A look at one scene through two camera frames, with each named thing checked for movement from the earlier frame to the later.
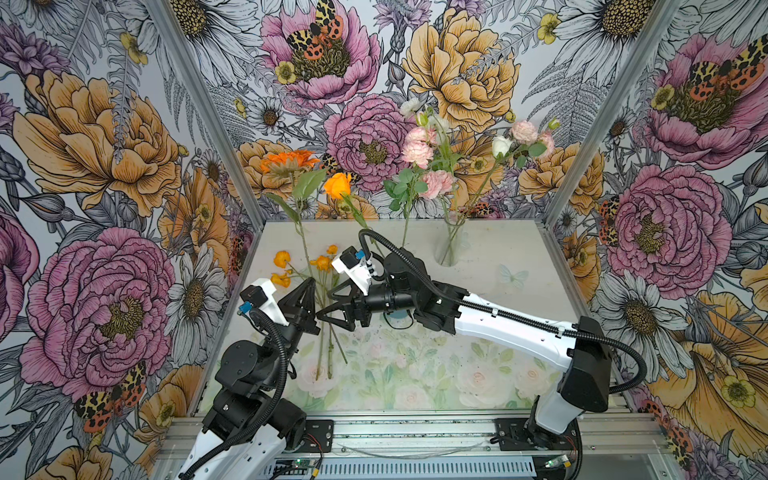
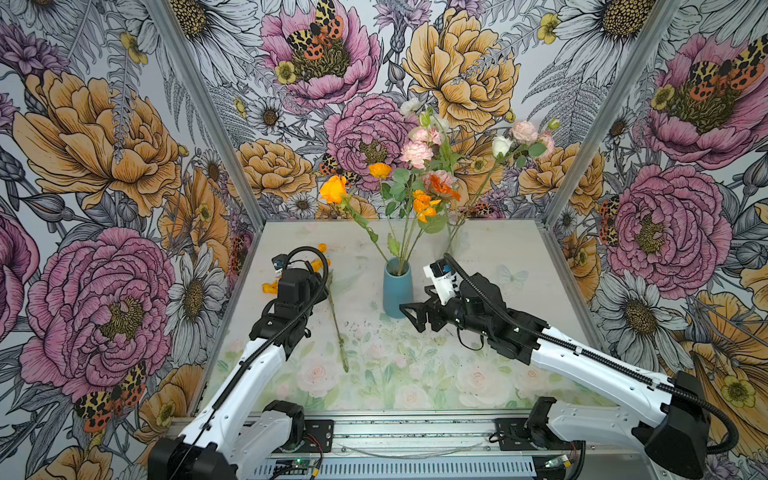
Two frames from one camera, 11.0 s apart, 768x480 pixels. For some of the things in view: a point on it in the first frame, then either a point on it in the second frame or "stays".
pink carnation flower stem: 531,143 stays
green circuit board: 303,463 stays
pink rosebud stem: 500,145 stays
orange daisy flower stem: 297,163 -> 423,207
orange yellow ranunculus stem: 320,289 -> 272,287
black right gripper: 359,306 -> 437,312
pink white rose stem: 400,192 stays
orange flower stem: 337,186 stays
